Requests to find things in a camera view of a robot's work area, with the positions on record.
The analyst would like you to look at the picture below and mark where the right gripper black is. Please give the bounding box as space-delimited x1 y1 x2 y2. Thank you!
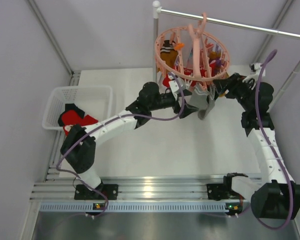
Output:
213 73 254 112

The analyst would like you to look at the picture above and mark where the grey sock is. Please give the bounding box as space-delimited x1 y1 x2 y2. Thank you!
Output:
189 84 210 110
198 96 215 120

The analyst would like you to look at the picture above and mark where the pink round clip hanger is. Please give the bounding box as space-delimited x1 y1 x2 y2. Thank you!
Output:
154 19 230 90

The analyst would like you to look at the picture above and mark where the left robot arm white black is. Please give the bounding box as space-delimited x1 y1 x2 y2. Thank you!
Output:
60 81 198 199

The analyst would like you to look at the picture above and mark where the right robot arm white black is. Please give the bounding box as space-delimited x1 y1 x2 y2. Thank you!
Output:
214 73 300 220

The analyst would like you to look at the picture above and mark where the mustard hanging sock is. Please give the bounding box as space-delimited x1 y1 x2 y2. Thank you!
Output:
160 40 178 68

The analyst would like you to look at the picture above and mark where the white plastic basket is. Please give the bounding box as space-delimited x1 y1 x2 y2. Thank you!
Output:
42 85 113 131

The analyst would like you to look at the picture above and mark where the silver clothes rack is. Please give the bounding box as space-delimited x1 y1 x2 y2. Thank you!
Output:
152 0 300 96

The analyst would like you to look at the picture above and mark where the red santa sock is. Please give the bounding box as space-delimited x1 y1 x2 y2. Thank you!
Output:
58 110 98 136

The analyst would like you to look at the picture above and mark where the black sock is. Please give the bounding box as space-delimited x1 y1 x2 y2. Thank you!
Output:
65 103 85 118

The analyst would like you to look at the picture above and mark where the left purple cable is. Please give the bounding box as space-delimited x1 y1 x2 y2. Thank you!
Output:
56 72 187 219

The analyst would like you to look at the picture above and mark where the purple cable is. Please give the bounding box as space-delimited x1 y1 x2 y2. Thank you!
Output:
56 72 187 219
229 49 296 230

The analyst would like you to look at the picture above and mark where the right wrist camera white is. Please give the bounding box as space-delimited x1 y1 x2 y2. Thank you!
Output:
249 62 263 79

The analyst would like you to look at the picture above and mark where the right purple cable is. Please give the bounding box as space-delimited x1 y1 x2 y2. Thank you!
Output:
229 49 296 230

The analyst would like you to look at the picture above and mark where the right black mount plate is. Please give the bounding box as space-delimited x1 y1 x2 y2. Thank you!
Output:
206 183 229 201

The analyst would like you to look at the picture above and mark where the black mount plate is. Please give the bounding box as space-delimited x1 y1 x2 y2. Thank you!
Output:
206 183 229 201
74 184 118 200

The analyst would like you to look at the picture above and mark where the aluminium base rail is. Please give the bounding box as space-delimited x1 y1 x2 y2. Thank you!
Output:
30 174 262 216

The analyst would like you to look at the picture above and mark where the left black mount plate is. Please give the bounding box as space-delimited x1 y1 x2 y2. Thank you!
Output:
74 184 118 200

